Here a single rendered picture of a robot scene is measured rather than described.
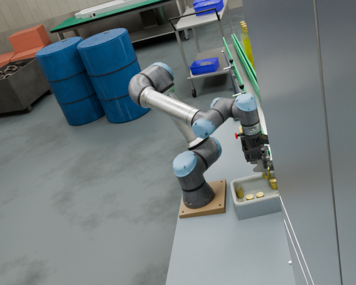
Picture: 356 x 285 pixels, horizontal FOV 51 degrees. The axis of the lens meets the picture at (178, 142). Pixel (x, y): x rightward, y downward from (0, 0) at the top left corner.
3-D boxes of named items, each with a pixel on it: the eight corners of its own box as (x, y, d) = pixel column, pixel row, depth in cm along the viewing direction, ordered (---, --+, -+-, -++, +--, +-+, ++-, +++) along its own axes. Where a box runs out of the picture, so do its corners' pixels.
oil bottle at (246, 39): (256, 64, 270) (249, 25, 256) (248, 65, 270) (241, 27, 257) (255, 61, 275) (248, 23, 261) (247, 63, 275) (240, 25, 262)
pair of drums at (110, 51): (147, 119, 455) (117, 38, 406) (54, 135, 492) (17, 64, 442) (160, 90, 522) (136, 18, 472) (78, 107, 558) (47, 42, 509)
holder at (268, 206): (303, 206, 158) (301, 192, 154) (239, 220, 161) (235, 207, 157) (292, 182, 172) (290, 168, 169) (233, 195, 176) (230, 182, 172)
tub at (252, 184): (290, 208, 158) (287, 193, 154) (238, 220, 161) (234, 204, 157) (280, 184, 173) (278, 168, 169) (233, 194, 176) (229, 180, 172)
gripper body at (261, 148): (243, 154, 159) (238, 130, 153) (263, 149, 158) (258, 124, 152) (247, 164, 152) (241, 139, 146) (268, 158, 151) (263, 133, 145)
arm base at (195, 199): (185, 212, 172) (177, 195, 168) (182, 194, 185) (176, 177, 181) (216, 202, 170) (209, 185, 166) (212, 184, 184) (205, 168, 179)
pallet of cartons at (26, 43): (68, 58, 844) (51, 21, 802) (46, 79, 747) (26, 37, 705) (11, 73, 883) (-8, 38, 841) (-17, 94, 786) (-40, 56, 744)
